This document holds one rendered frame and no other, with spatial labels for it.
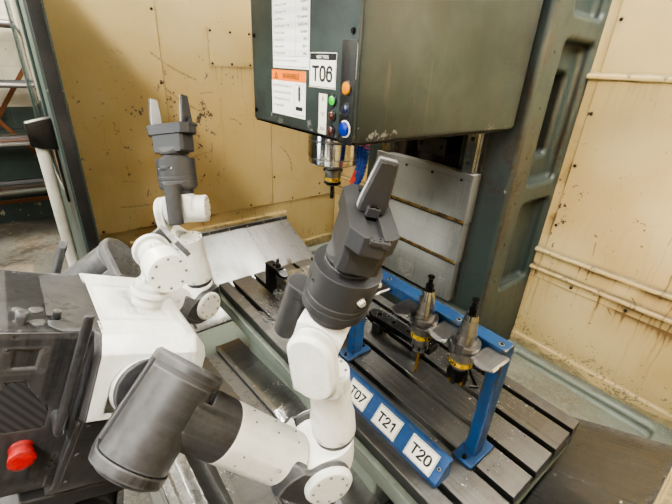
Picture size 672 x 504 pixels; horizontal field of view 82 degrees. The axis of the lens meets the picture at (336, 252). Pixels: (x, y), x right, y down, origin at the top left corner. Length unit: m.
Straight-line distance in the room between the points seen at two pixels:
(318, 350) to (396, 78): 0.62
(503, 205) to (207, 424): 1.15
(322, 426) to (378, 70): 0.67
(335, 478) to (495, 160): 1.09
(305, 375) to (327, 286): 0.14
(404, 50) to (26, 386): 0.87
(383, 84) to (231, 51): 1.36
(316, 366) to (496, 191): 1.05
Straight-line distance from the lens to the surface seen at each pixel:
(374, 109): 0.87
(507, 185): 1.41
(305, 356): 0.51
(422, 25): 0.96
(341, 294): 0.45
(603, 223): 1.70
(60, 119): 1.23
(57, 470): 0.78
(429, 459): 1.01
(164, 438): 0.55
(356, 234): 0.39
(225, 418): 0.58
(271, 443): 0.63
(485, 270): 1.52
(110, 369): 0.64
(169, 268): 0.67
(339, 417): 0.63
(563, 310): 1.85
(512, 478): 1.10
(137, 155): 2.04
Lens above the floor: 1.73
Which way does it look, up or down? 26 degrees down
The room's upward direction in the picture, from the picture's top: 3 degrees clockwise
